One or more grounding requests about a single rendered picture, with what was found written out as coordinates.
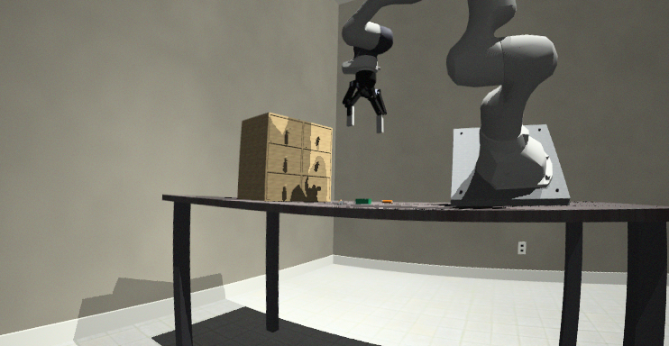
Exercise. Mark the small wooden chest of drawers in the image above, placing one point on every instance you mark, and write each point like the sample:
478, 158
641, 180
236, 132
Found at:
253, 160

